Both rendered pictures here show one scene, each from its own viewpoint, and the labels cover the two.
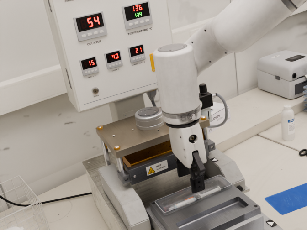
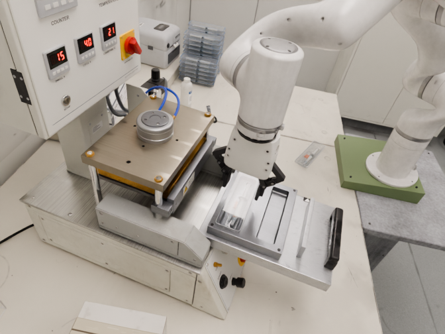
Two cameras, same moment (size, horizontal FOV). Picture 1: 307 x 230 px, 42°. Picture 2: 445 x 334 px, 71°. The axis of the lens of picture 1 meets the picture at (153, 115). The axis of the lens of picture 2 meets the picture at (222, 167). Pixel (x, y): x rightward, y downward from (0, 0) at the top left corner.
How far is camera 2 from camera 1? 0.69 m
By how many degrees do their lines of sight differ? 51
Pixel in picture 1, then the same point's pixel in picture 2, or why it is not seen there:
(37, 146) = not seen: outside the picture
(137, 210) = (198, 240)
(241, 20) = (369, 16)
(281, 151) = not seen: hidden behind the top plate
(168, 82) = (281, 93)
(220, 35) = (344, 32)
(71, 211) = (11, 266)
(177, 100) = (281, 112)
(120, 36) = (91, 8)
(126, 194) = (174, 227)
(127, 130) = (136, 148)
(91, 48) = (56, 30)
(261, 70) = not seen: hidden behind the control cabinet
